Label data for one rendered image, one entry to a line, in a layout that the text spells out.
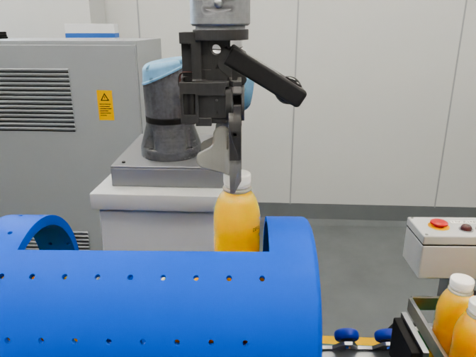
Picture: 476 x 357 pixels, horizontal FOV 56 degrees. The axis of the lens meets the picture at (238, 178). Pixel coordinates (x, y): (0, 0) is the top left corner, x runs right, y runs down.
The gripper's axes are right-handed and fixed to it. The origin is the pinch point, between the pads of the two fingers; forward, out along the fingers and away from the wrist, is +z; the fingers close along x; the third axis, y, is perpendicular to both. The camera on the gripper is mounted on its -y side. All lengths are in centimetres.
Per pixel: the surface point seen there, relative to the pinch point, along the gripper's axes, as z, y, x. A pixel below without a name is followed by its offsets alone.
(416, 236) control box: 23, -38, -28
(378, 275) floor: 132, -86, -190
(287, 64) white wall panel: 8, -32, -277
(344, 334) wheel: 32.9, -19.1, -8.0
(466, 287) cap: 22.4, -38.9, -7.1
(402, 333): 26.0, -26.0, 0.4
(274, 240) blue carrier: 7.5, -5.0, 4.3
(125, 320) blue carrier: 14.3, 13.9, 12.9
